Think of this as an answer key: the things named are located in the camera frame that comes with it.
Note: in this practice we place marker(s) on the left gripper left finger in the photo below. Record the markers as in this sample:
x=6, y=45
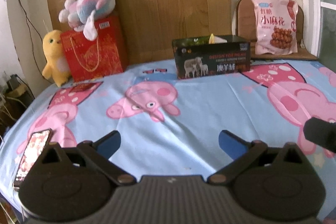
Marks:
x=97, y=154

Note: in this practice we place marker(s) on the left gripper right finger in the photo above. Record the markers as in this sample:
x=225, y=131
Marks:
x=243, y=153

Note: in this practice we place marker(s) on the yellow nut snack packet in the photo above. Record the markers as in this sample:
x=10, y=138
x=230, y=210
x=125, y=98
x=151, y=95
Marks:
x=216, y=39

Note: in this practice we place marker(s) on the smartphone with patterned case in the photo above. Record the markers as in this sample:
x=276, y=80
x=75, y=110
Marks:
x=35, y=146

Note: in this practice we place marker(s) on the red envelope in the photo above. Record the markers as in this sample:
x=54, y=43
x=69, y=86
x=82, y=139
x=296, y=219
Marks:
x=82, y=87

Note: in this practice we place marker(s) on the Peppa Pig bed sheet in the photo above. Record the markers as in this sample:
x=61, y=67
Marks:
x=171, y=127

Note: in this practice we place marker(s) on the red gift bag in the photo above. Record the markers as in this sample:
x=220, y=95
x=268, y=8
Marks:
x=104, y=56

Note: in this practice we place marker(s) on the yellow duck plush toy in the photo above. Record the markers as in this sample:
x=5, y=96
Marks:
x=56, y=67

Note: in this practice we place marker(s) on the black cardboard storage box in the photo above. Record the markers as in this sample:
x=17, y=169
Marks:
x=195, y=57

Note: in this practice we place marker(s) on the large pink snack bag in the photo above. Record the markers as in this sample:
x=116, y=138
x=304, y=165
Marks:
x=275, y=26

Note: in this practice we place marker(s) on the brown chair cushion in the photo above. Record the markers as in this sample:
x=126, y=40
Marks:
x=246, y=28

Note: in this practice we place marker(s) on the pink blue plush toy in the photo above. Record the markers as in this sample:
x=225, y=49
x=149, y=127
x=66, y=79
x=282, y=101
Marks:
x=82, y=14

